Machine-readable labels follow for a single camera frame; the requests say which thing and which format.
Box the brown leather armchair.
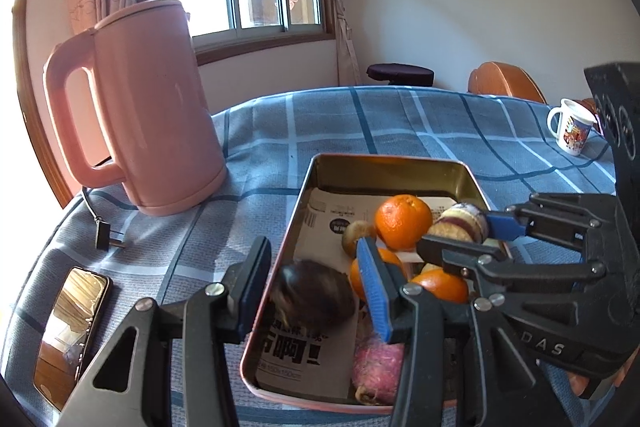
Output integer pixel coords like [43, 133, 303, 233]
[468, 62, 548, 104]

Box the blue plaid tablecloth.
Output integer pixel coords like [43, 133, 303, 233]
[5, 86, 621, 427]

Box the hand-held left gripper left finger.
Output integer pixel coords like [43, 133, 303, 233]
[57, 236, 273, 427]

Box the black smartphone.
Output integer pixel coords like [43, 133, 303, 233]
[33, 266, 113, 412]

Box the black kettle power plug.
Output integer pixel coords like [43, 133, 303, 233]
[82, 187, 126, 251]

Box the white cartoon print mug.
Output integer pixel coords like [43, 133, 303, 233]
[546, 98, 599, 156]

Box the round sandwich cookie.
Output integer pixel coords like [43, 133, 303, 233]
[429, 202, 491, 248]

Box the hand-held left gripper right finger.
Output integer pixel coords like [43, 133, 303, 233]
[356, 238, 571, 427]

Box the tan longan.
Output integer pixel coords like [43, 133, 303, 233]
[342, 220, 377, 258]

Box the printed paper liner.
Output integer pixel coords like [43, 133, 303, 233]
[257, 189, 481, 400]

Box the dark round stool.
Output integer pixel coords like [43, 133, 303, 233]
[366, 63, 435, 86]

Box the large dimpled orange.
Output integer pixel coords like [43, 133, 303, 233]
[375, 194, 434, 251]

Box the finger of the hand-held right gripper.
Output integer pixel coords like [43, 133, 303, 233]
[416, 232, 609, 304]
[487, 193, 622, 261]

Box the dark brown water chestnut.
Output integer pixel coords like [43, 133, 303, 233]
[270, 258, 357, 325]

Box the pink electric kettle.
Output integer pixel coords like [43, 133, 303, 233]
[42, 0, 228, 217]

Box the rectangular metal tin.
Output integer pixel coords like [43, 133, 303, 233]
[239, 153, 516, 415]

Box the purple round radish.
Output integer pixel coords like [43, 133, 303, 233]
[351, 331, 406, 406]

